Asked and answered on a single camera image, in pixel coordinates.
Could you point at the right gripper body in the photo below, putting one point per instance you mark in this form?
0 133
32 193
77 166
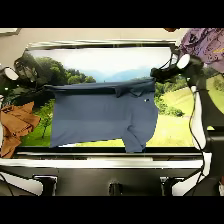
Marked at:
161 75

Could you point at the blue polo shirt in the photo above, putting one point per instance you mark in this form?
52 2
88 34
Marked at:
100 116

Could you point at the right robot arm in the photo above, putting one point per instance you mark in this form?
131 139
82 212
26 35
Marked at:
199 111

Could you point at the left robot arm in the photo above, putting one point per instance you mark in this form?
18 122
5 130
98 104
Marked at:
10 74

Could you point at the purple printed garment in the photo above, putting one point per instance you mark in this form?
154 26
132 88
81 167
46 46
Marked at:
206 46

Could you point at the brown garment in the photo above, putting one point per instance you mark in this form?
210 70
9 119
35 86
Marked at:
18 121

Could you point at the silver frame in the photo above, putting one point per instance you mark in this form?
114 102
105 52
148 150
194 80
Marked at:
100 163

